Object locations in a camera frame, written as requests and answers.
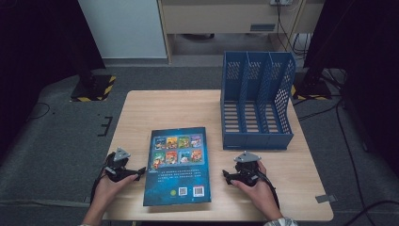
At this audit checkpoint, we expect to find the hand-held gripper cable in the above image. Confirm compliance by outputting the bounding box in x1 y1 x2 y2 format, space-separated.
257 170 280 210
89 153 111 205

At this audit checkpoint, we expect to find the blue picture book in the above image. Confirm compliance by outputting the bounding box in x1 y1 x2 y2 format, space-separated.
142 126 212 207

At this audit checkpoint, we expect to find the right hand-held gripper cable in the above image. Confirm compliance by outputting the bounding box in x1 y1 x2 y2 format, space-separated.
257 170 280 210

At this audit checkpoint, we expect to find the black stand with striped base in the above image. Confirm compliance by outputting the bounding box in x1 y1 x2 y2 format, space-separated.
70 67 117 103
291 67 333 102

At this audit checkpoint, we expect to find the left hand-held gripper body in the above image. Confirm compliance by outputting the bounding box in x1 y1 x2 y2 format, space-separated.
104 146 139 184

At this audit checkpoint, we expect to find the black tape floor mark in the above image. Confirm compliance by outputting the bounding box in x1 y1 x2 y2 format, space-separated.
97 116 113 137

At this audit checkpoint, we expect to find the person's right hand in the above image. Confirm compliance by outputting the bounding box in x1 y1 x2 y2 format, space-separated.
230 160 280 218

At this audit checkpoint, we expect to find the person's left hand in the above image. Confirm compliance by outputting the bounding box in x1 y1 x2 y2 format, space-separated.
93 173 139 209

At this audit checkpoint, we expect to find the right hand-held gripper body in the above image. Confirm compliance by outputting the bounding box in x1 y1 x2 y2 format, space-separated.
232 151 263 188

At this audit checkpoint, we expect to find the black curtain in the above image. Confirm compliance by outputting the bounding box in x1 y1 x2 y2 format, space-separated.
303 0 399 177
0 0 106 158

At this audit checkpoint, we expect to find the black hanging cable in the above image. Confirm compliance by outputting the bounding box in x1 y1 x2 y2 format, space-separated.
276 4 311 60

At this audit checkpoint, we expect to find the light wooden desk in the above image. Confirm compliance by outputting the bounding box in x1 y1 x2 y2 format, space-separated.
156 0 326 65

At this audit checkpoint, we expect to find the blue plastic file rack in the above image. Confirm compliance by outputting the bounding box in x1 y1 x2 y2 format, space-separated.
219 51 296 151

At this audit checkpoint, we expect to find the black floor cable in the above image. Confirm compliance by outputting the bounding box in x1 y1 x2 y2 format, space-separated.
334 100 368 218
297 102 338 121
351 201 399 226
26 102 51 121

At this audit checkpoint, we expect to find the left hand-held gripper cable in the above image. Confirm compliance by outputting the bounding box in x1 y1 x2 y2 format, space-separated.
89 153 111 205

